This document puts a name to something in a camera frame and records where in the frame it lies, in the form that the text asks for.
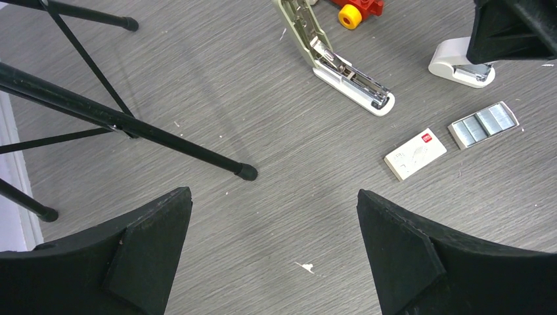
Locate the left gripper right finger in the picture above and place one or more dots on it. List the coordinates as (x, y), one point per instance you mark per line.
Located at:
(422, 267)

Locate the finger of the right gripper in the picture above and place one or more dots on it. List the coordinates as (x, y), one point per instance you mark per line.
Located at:
(513, 30)

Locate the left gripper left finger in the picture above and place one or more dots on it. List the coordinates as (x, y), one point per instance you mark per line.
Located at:
(125, 265)

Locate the white staple remover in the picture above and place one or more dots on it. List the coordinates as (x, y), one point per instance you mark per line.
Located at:
(450, 62)

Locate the staple tray with staples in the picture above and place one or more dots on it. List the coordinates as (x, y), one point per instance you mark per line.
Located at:
(483, 125)

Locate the white staple box sleeve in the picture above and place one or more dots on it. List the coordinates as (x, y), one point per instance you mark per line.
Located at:
(414, 154)

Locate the white and green stapler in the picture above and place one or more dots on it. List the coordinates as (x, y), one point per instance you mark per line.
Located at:
(301, 24)

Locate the red yellow toy brick car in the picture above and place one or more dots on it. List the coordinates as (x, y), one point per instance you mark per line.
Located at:
(353, 12)

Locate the black perforated music stand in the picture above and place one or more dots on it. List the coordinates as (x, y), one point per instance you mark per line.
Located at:
(106, 120)

